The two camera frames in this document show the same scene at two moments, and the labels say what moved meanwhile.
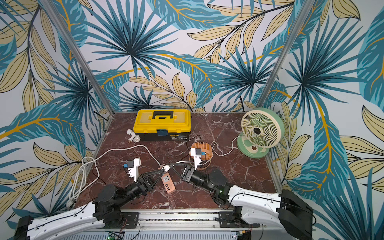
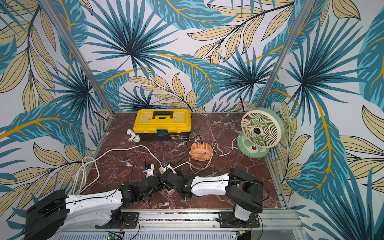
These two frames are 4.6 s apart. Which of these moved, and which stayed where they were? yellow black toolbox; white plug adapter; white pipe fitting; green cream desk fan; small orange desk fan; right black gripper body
Moved: right black gripper body; white plug adapter
Stayed: white pipe fitting; small orange desk fan; yellow black toolbox; green cream desk fan
